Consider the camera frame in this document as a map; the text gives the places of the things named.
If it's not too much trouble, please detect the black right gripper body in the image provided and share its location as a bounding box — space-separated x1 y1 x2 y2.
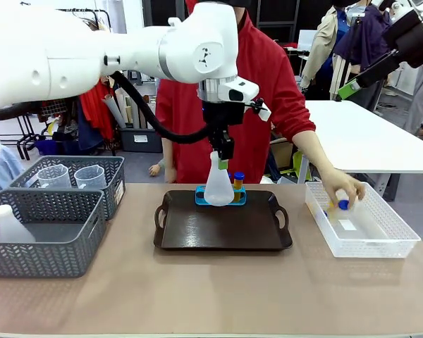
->
382 10 423 70

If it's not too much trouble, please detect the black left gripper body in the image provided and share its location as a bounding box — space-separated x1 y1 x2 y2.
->
201 100 246 142

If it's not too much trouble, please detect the translucent white conical flask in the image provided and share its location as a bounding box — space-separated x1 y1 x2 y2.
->
203 150 235 208
0 204 37 244

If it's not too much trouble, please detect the clear plastic measuring cup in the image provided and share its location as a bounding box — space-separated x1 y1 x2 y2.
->
37 164 71 189
73 164 108 191

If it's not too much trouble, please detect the person's left forearm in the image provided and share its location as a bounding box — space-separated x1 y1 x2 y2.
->
291 130 339 177

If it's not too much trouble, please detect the person's left hand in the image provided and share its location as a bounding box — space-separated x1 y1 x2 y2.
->
317 167 367 211

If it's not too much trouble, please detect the figure in purple jacket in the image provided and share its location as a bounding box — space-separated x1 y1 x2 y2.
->
334 3 392 110

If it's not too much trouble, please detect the person in red jacket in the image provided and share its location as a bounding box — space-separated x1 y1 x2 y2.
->
154 0 318 184

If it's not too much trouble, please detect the grey garment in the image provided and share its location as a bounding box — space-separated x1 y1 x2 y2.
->
405 59 423 134

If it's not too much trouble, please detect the blue test tube rack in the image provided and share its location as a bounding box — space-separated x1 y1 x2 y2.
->
195 185 247 206

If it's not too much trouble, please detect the brown cardboard box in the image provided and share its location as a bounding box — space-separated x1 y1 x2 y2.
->
269 137 295 173

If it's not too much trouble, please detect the beige mannequin hand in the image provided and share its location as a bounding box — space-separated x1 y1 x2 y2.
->
148 158 166 177

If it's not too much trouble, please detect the figure in beige coat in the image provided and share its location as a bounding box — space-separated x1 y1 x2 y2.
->
300 5 350 101

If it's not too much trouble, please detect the white table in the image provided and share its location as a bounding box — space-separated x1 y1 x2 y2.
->
298 100 423 202

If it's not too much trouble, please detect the grey storage box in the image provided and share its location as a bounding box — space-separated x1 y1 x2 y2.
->
119 127 163 153

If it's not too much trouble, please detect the white monitor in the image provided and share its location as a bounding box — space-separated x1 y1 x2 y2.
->
298 30 318 52

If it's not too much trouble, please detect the green plastic object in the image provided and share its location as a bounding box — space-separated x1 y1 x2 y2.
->
292 151 313 173

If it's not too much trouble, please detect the black plastic serving tray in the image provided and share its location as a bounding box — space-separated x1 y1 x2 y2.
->
153 189 293 251

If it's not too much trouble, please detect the white paper roll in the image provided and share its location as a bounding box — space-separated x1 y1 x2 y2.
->
114 87 132 124
102 94 127 130

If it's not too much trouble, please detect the grey woven plastic basket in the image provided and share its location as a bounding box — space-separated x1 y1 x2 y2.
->
0 189 107 279
8 155 126 222

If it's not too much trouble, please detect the hanging red garment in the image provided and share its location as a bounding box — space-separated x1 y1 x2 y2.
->
79 80 116 142

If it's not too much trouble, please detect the dark blue garment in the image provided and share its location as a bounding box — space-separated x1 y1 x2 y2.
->
76 101 105 154

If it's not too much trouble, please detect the white perforated plastic basket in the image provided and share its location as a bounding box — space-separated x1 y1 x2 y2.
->
305 181 422 259

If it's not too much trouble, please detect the black clothes rack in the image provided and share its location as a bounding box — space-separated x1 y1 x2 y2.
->
0 112 36 161

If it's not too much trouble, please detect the light blue shirt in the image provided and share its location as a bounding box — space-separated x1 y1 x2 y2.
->
0 144 25 200

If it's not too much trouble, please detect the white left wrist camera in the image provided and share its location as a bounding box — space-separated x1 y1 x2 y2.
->
216 75 272 123

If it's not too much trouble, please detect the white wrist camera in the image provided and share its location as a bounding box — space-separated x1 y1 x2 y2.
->
216 75 272 123
372 0 419 24

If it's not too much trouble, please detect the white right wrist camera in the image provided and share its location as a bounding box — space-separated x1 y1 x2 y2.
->
372 0 419 24

